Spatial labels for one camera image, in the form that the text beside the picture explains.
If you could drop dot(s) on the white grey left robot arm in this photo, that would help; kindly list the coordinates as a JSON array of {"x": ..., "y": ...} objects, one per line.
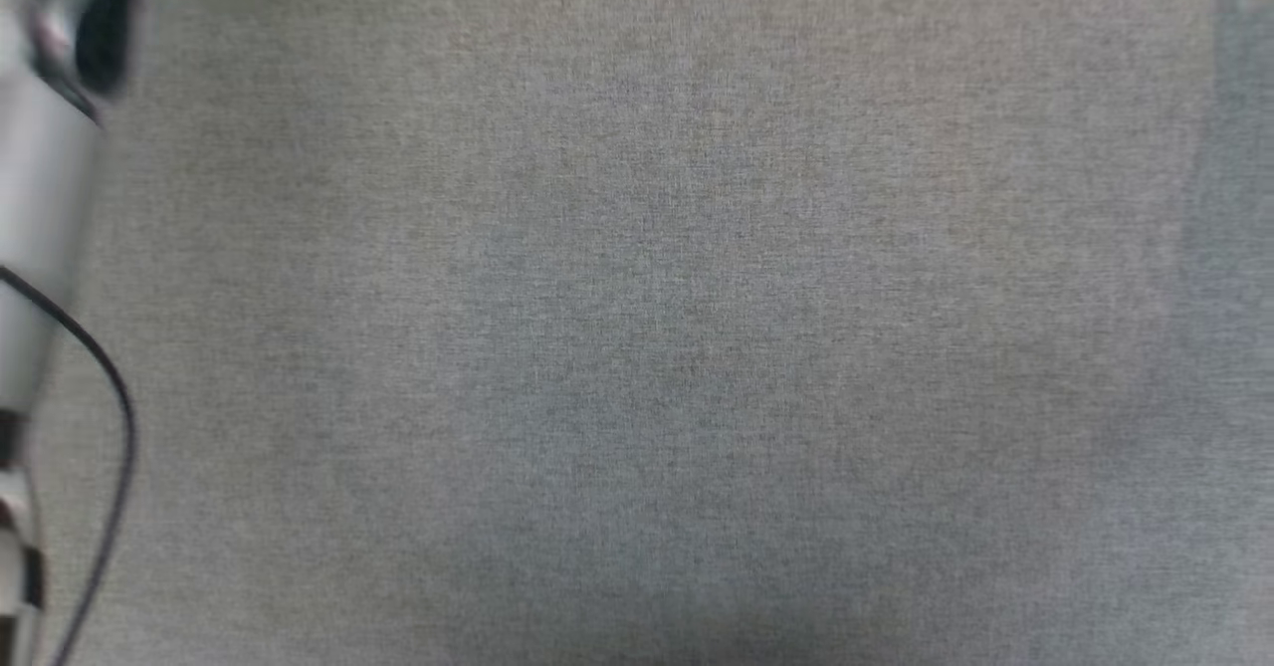
[{"x": 40, "y": 248}]

